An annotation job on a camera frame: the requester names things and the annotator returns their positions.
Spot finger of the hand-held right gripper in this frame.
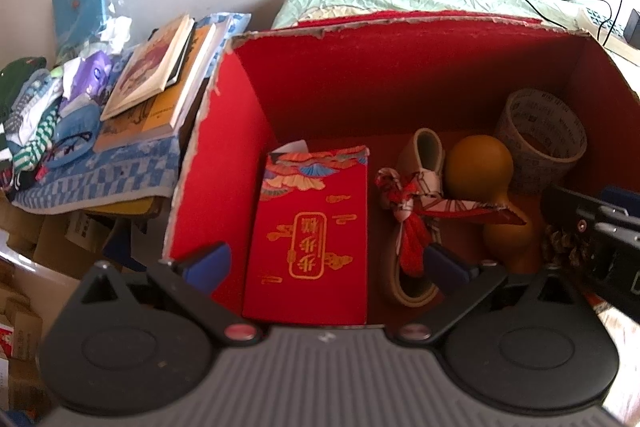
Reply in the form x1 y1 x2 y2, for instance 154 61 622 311
542 185 607 239
600 185 640 211

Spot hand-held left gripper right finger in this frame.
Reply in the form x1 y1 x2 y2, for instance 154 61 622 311
395 243 579 347

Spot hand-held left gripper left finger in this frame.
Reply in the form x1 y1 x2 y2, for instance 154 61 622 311
80 242 264 348

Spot brown pine cone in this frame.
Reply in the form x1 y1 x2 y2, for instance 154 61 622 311
542 222 596 281

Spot printed tape roll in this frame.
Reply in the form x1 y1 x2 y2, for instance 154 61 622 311
495 89 588 196

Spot white belt with red ribbon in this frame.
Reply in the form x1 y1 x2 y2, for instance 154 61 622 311
375 128 532 309

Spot red patterned envelope pack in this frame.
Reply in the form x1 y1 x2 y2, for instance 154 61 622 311
242 145 372 326

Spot brown gourd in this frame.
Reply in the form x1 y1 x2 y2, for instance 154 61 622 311
444 134 547 276

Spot red cardboard box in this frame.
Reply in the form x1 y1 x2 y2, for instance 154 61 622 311
162 9 640 329

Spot blue checkered cloth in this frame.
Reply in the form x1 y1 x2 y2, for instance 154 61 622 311
10 134 182 216

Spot yellow book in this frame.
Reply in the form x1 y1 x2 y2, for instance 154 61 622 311
92 23 217 154

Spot white power strip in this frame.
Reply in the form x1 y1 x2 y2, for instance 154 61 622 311
580 7 640 66

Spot cardboard boxes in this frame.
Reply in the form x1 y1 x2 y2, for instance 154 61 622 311
0 207 117 410

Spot blue pouch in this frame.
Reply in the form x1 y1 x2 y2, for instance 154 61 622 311
42 107 102 166

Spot green striped socks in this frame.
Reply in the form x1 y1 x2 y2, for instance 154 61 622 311
10 104 62 174

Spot purple packet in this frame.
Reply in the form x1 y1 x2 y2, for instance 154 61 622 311
62 49 114 101

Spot light blue packet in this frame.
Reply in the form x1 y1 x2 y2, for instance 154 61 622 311
197 12 252 54

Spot white plastic bag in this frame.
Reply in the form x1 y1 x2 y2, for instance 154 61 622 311
102 14 133 55

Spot dark green cloth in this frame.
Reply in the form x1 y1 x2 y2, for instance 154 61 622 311
0 56 49 118

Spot blue packaged item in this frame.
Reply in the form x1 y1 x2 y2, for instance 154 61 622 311
52 0 114 58

